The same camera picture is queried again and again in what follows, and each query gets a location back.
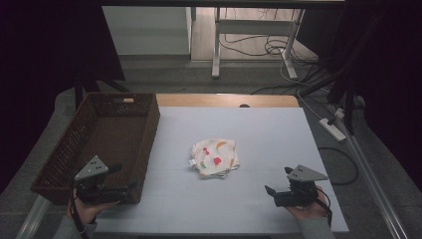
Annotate white desk frame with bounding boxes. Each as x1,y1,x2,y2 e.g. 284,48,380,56
211,6,309,81

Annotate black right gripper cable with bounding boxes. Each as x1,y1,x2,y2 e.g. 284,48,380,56
314,188,333,228

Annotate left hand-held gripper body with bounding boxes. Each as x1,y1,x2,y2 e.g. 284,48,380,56
74,154,130,204

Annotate black looped floor cable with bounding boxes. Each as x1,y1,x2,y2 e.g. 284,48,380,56
316,146,360,186

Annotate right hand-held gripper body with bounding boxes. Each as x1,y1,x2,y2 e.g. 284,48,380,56
273,164,329,209

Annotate person's left hand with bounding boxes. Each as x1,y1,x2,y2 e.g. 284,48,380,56
66,189,117,226

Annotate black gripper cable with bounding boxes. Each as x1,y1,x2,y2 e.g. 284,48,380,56
314,188,333,228
69,180,92,239

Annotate white power strip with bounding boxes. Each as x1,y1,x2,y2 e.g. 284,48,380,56
318,117,347,142

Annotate dark curtain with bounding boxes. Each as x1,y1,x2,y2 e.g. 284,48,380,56
0,0,126,195
297,0,422,183

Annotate tangle of black floor cables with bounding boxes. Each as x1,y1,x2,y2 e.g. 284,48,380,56
218,7,336,97

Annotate metal rail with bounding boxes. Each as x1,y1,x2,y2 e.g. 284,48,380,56
329,105,410,239
14,194,52,239

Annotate brown wicker basket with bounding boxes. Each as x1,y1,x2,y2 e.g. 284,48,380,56
31,92,161,205

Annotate white cabinet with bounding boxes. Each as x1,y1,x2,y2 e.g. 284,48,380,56
102,6,197,57

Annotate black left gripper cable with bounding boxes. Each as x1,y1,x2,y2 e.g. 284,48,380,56
69,180,92,239

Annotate white table mat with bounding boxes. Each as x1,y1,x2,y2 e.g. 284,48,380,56
94,106,350,235

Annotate folded white printed cloth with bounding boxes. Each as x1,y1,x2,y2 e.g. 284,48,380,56
189,137,241,179

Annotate person's right hand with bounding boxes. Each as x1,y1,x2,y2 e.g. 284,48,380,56
285,187,329,222

